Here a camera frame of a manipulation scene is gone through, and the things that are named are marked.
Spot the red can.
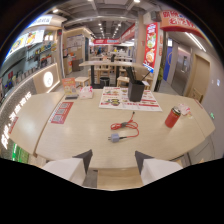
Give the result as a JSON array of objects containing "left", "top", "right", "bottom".
[{"left": 164, "top": 106, "right": 182, "bottom": 129}]

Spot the grey power plug adapter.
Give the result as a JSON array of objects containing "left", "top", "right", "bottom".
[{"left": 107, "top": 133, "right": 121, "bottom": 144}]

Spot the red QR code sticker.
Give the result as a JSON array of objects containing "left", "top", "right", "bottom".
[{"left": 48, "top": 101, "right": 75, "bottom": 125}]

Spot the small plastic packet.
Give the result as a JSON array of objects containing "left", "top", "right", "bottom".
[{"left": 177, "top": 102, "right": 192, "bottom": 117}]

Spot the laminated food menu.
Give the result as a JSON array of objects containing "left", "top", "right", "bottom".
[{"left": 98, "top": 86, "right": 163, "bottom": 113}]

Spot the tissue packet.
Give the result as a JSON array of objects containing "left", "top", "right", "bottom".
[{"left": 78, "top": 85, "right": 94, "bottom": 100}]

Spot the orange table sign stand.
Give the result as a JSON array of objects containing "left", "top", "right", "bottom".
[{"left": 61, "top": 77, "right": 80, "bottom": 100}]

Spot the black chopstick holder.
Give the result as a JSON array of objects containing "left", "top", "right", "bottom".
[{"left": 127, "top": 79, "right": 146, "bottom": 103}]

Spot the wooden stool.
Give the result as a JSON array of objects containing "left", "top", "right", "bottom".
[
  {"left": 74, "top": 76, "right": 91, "bottom": 88},
  {"left": 116, "top": 76, "right": 130, "bottom": 88}
]

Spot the round white logo sign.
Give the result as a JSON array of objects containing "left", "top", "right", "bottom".
[{"left": 42, "top": 71, "right": 55, "bottom": 89}]

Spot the black trash bin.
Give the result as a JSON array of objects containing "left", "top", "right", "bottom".
[{"left": 99, "top": 76, "right": 111, "bottom": 89}]

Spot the wooden dining table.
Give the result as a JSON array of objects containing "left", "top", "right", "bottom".
[{"left": 78, "top": 59, "right": 148, "bottom": 88}]

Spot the red hanging food banner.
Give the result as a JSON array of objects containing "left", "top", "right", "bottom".
[{"left": 142, "top": 22, "right": 159, "bottom": 73}]

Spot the red charging cable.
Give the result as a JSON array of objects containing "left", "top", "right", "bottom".
[{"left": 110, "top": 111, "right": 140, "bottom": 139}]

